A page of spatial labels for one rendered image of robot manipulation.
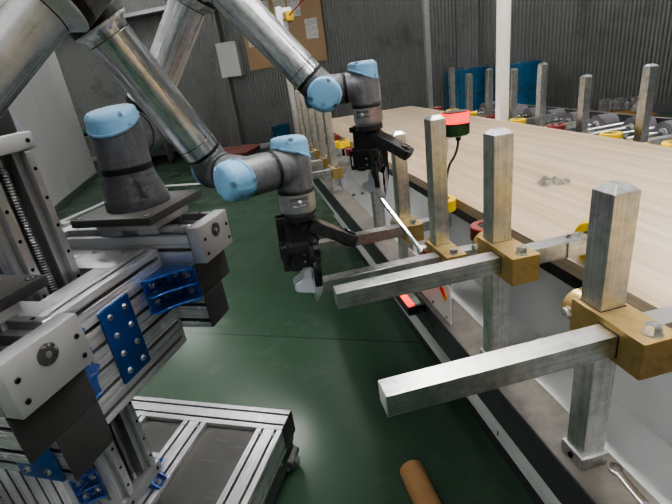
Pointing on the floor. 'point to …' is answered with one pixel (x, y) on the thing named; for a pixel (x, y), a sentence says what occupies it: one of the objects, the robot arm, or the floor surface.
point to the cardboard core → (418, 483)
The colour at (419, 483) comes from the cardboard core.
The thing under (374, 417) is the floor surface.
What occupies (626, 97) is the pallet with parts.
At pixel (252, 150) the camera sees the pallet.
